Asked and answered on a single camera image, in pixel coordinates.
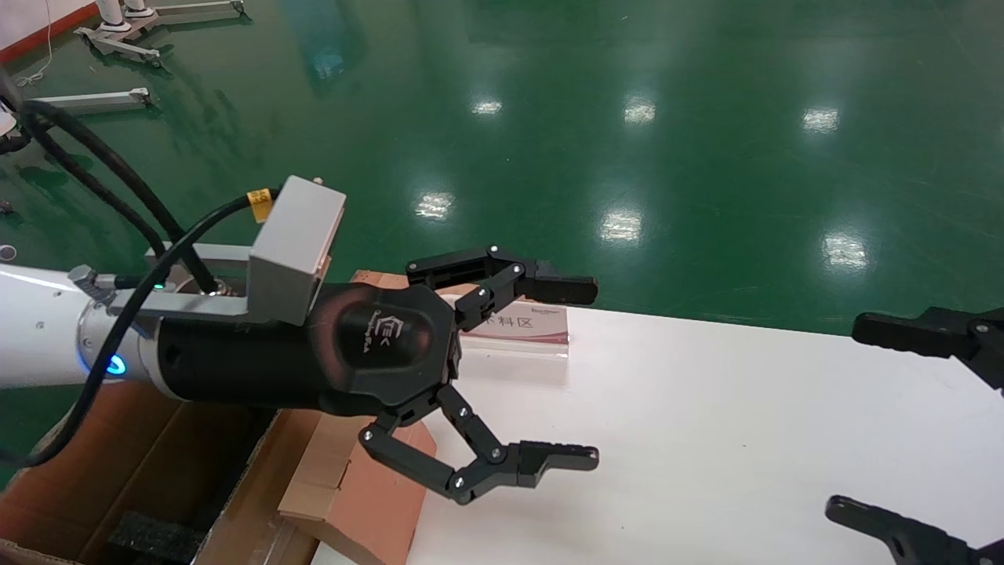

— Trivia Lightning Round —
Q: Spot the light grey wrist camera box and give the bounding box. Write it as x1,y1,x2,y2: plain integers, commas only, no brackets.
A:
145,175,347,326

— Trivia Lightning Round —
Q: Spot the thin white floor cable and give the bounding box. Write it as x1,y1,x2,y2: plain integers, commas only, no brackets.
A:
16,0,54,87

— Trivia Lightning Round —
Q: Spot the thick black hose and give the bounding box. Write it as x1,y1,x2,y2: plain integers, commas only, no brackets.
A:
20,98,224,297
0,118,169,260

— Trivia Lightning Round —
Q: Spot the large cardboard box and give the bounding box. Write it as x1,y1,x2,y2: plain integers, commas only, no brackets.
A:
0,381,326,565

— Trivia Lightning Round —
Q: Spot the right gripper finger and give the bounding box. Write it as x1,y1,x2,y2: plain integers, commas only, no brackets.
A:
852,306,1004,391
825,494,1004,565

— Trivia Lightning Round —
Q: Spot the white humanoid robot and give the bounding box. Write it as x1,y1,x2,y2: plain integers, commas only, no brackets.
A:
96,0,155,34

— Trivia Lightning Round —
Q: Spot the small cardboard piece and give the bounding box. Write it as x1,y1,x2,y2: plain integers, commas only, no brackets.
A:
278,408,438,565

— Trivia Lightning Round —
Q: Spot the brown wooden table board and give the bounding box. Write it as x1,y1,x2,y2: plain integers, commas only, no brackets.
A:
351,270,479,303

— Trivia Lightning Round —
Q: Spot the acrylic table sign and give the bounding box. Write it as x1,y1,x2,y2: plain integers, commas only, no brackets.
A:
459,302,570,360

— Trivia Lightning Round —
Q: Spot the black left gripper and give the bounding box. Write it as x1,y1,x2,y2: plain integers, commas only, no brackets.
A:
153,245,600,505

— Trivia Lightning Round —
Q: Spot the black foam pad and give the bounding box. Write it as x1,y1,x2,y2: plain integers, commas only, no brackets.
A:
108,510,206,565

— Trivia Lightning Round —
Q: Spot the grey stand under white robot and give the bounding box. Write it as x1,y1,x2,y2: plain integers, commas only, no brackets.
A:
75,0,246,67

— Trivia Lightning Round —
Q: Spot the white metal floor bar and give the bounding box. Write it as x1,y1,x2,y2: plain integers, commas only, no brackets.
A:
24,88,151,116

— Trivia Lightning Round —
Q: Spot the black cable with yellow tag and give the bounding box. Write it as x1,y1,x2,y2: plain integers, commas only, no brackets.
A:
0,187,275,469

